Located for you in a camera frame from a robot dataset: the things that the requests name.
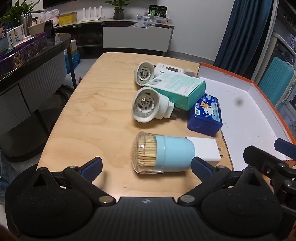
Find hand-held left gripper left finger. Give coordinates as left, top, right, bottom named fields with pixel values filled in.
left=32, top=157, right=117, bottom=205

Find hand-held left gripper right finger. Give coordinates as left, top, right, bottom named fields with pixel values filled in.
left=178, top=156, right=266, bottom=205

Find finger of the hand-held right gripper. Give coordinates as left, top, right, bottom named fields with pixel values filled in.
left=274, top=138, right=296, bottom=160
left=243, top=146, right=296, bottom=186

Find white power adapter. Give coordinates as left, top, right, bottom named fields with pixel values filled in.
left=186, top=136, right=223, bottom=164

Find blue toothpick holder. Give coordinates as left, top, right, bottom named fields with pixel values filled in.
left=130, top=131, right=196, bottom=174

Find orange white cardboard box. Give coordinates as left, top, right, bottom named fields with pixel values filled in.
left=196, top=62, right=296, bottom=173

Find blue cartoon tin box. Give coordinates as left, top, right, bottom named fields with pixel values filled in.
left=187, top=93, right=223, bottom=137

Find white plug-in mosquito heater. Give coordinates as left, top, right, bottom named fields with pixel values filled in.
left=131, top=87, right=178, bottom=123
left=134, top=61, right=162, bottom=87

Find teal cardboard box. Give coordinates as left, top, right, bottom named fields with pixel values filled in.
left=144, top=72, right=206, bottom=112

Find white charger box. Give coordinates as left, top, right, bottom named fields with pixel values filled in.
left=154, top=62, right=185, bottom=76

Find teal suitcase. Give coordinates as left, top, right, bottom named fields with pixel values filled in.
left=258, top=56, right=296, bottom=112

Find dark built-in appliance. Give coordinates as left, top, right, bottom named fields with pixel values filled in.
left=275, top=42, right=296, bottom=66

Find dark glass-top counter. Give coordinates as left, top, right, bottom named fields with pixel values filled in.
left=0, top=32, right=78, bottom=158

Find blue plastic pack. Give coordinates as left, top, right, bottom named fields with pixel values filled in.
left=63, top=52, right=80, bottom=75

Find dark blue curtain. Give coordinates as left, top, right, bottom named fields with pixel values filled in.
left=213, top=0, right=274, bottom=80

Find grey shelving cabinet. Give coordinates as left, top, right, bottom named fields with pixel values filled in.
left=269, top=0, right=296, bottom=112

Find low tv cabinet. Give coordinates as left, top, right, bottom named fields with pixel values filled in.
left=53, top=20, right=175, bottom=55

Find purple patterned box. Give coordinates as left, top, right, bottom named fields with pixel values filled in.
left=0, top=32, right=48, bottom=76

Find beige box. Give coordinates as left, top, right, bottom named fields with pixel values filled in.
left=28, top=22, right=45, bottom=36

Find yellow box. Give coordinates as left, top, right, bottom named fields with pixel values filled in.
left=59, top=12, right=77, bottom=25

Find white router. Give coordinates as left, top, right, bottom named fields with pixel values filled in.
left=80, top=7, right=104, bottom=22

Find white printed carton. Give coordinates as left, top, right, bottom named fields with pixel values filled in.
left=6, top=24, right=25, bottom=48

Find potted plant in dark vase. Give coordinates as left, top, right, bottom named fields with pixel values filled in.
left=105, top=0, right=131, bottom=20

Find pile of small packets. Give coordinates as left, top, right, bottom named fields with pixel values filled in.
left=129, top=14, right=174, bottom=28

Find white plastic bag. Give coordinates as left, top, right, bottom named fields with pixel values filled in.
left=38, top=9, right=60, bottom=26

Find silver tumbler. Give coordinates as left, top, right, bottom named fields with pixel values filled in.
left=21, top=13, right=32, bottom=37

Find black television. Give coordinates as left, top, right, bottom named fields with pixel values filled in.
left=43, top=0, right=109, bottom=9

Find green black display box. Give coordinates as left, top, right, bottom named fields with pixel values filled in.
left=148, top=5, right=167, bottom=18

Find leafy green plant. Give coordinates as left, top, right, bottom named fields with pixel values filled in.
left=0, top=0, right=44, bottom=28

